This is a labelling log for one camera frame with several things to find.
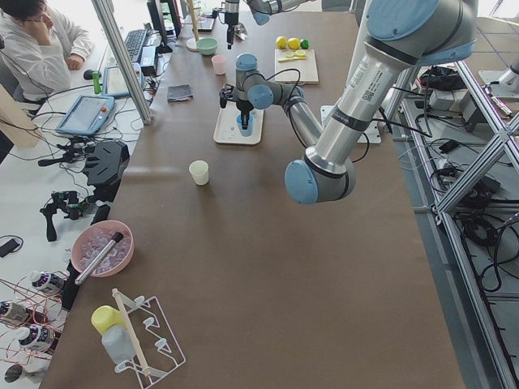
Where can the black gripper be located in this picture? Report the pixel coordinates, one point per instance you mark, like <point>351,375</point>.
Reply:
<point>231,19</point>
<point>242,106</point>

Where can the blue cup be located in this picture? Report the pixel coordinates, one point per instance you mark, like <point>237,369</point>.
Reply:
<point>245,128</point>

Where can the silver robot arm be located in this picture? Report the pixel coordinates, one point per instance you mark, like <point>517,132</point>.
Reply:
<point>400,34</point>
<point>261,11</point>

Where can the beige rabbit tray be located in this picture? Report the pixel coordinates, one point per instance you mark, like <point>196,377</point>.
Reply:
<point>228,129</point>

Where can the metal scoop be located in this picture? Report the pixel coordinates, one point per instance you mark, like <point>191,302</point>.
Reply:
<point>240,32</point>

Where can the green bowl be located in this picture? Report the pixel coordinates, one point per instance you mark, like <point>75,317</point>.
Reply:
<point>207,46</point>

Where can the pink cup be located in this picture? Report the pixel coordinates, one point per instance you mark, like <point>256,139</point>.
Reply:
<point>219,64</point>

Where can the wooden cup stand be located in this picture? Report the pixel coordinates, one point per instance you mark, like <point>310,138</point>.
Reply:
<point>192,43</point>

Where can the whole lemon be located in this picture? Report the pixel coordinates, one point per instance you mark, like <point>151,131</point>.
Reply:
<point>293,43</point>
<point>281,42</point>

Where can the black monitor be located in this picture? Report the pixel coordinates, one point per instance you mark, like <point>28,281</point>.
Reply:
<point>167,40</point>

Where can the grey folded cloth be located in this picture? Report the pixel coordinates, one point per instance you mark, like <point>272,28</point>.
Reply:
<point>178,93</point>

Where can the cream cup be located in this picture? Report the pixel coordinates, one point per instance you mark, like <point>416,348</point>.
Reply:
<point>198,170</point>

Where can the yellow plastic knife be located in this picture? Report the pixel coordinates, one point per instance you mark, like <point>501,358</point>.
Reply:
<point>290,59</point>

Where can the wooden cutting board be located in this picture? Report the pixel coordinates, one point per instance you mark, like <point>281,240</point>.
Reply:
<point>302,71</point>

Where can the black keyboard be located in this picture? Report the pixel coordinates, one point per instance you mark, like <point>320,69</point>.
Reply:
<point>134,43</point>

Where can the blue teach pendant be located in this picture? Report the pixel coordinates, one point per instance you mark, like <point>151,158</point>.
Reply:
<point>87,115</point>
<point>115,85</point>

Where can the white pillar base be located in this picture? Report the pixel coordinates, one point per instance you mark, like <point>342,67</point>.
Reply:
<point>371,134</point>

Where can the metal pestle in bowl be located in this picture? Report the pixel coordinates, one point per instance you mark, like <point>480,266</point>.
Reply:
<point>99,257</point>

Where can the seated person white shirt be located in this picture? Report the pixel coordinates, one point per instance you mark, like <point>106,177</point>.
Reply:
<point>42,47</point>

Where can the pink bowl with ice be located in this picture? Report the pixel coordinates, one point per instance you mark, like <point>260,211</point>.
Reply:
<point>91,242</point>

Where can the yellow cup on rack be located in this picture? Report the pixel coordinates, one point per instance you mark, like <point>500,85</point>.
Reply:
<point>105,317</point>

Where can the grey cup on rack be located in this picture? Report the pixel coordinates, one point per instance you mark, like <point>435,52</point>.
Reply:
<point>118,345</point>

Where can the aluminium frame post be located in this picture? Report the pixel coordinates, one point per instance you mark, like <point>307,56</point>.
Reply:
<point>105,14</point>

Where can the white wire cup rack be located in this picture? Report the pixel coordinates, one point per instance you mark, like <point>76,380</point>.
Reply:
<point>157,351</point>

